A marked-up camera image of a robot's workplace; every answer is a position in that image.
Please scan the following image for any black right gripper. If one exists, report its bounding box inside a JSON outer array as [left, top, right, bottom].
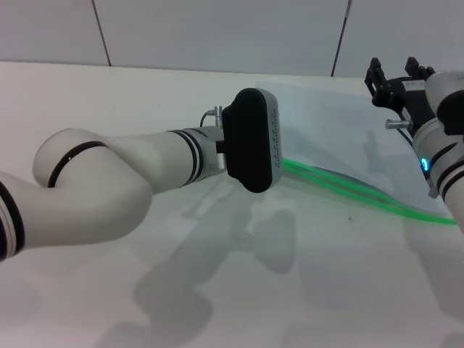
[[363, 56, 442, 127]]

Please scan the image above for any clear green-zip document bag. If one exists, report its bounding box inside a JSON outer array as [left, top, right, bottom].
[[254, 81, 458, 226]]

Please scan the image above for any black cable with metal plug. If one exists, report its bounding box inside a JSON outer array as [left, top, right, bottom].
[[384, 118, 436, 199]]

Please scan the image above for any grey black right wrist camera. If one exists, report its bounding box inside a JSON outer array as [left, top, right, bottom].
[[424, 70, 464, 136]]

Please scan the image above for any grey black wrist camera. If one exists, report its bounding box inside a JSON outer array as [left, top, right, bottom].
[[221, 87, 286, 194], [424, 70, 464, 136]]

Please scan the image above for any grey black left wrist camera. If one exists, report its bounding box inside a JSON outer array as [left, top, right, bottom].
[[221, 87, 286, 194]]

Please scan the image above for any grey cable with metal plug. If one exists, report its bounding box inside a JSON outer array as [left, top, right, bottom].
[[200, 104, 225, 128]]

